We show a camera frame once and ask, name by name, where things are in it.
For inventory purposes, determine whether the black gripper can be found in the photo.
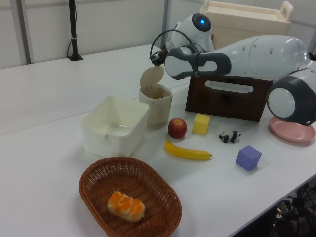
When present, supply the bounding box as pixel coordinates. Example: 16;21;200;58
151;49;169;67

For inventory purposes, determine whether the cream trash can lid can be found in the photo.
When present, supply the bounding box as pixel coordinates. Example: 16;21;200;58
140;65;165;87

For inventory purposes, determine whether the cream small trash can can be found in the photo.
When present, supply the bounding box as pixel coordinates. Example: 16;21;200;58
138;83;173;126

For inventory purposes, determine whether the red apple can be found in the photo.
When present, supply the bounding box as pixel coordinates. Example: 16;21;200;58
167;118;188;139

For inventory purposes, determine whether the yellow foam cube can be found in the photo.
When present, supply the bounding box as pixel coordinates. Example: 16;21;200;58
192;113;211;136

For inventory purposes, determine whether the dark brown wooden drawer box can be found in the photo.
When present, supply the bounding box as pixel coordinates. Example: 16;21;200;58
185;75;274;123

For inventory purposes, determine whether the black pole stand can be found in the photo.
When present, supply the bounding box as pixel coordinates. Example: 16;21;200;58
67;0;84;62

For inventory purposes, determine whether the white rectangular plastic bin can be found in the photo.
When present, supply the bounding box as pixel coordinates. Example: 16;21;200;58
80;95;150;158

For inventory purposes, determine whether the yellow banana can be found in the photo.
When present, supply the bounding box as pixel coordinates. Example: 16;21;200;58
164;139;213;161

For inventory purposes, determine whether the panda toy figure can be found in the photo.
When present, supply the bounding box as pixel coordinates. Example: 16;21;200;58
218;130;242;144

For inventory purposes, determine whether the purple foam cube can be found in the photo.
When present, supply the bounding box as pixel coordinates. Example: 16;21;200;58
235;145;262;171

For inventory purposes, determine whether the brown wicker basket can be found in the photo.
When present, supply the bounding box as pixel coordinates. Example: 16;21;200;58
79;156;183;237

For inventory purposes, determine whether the toy bread with orange glaze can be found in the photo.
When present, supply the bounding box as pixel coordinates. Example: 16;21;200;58
107;191;146;223

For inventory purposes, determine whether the pink plastic plate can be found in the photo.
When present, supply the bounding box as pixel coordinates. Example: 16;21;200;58
269;116;316;143

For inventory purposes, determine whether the black equipment under table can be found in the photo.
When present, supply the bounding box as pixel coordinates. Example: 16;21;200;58
271;181;316;237

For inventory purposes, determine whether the black robot wrist cable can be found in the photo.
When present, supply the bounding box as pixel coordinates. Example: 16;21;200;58
149;29;201;75

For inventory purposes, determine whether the white drawer handle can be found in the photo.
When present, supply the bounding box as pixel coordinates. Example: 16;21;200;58
205;80;254;94

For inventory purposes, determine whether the cream storage box with handles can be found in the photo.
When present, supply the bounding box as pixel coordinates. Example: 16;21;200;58
199;0;294;51

